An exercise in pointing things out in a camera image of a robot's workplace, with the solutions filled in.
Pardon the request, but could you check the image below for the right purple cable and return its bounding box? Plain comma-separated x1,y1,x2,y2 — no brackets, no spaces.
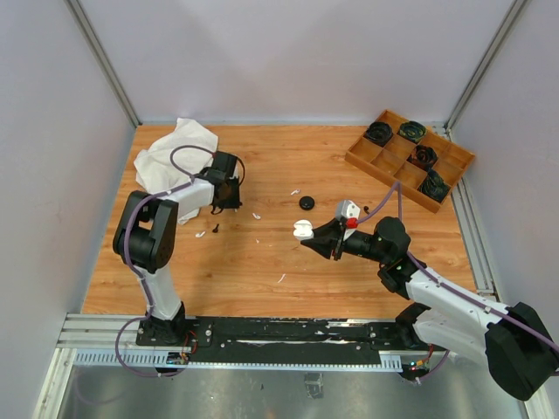
355,181,559,385

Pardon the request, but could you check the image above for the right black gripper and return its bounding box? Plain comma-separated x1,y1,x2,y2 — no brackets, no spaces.
300,218,389,264

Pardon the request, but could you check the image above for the green black rolled item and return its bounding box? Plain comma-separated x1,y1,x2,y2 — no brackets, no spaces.
398,120,427,144

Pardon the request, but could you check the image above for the blue green rolled item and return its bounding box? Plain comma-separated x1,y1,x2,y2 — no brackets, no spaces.
418,169,450,203

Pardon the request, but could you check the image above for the wooden compartment tray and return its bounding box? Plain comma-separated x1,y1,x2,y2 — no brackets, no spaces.
345,110,475,214

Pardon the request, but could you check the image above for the black round charging case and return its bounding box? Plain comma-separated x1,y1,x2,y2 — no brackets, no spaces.
299,196,315,211

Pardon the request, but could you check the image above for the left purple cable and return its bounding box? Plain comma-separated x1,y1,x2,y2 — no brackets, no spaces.
114,144,217,378

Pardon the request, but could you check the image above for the black rolled item far left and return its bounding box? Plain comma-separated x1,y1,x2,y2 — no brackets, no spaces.
363,121,393,147

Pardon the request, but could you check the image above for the grey slotted cable duct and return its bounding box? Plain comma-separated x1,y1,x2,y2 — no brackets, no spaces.
72,351,403,373

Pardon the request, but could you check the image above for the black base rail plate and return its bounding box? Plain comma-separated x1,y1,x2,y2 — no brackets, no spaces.
135,316,429,367

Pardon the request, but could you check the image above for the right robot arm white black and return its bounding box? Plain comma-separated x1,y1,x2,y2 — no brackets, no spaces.
293,216,558,401

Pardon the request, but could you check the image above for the white round charging case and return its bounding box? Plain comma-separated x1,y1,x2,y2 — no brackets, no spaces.
293,219,314,241

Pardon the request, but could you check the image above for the dark red rolled item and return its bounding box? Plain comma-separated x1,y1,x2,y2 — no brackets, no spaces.
408,145,438,171

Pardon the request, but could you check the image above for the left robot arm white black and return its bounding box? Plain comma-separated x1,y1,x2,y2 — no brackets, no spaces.
113,151,246,346

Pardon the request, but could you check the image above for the purple cable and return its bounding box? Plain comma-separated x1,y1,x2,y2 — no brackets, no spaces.
355,181,559,385
114,144,217,378

